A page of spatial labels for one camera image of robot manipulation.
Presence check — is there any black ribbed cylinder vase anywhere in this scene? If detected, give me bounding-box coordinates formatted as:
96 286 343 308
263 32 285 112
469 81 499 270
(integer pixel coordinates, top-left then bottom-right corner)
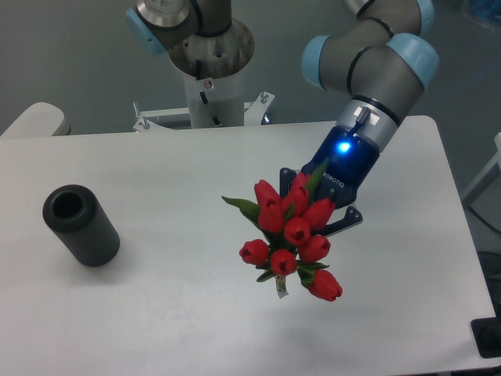
42 185 120 267

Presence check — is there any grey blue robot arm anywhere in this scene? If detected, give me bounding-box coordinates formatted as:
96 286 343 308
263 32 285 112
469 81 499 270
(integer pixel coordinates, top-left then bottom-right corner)
126 1 439 236

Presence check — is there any white frame at right edge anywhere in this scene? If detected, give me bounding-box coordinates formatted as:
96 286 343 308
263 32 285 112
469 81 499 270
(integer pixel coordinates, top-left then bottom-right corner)
460 133 500 234

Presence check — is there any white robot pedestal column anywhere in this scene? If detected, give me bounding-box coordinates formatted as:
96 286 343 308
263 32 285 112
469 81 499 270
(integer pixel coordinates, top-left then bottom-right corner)
168 19 254 114

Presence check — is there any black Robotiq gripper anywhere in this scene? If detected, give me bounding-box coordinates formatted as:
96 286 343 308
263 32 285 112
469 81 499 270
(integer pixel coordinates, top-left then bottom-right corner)
279 126 380 237

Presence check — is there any blue items top right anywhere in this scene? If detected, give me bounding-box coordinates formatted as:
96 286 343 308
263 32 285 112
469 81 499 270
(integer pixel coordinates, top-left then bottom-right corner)
462 0 500 29

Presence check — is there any red tulip bouquet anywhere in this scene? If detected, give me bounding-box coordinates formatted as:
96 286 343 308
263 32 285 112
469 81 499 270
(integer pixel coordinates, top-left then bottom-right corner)
222 161 343 302

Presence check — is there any white pedestal base frame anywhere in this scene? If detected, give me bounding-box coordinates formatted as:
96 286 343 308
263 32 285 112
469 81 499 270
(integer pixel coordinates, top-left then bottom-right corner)
132 91 276 132

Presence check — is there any black box at table edge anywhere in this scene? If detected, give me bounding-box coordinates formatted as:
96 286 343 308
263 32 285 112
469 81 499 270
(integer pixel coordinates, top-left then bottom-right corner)
470 317 500 359

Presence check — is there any white rounded chair part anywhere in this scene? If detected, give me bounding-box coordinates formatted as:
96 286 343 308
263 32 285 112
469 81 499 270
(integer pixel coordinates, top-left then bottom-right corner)
1 102 71 139

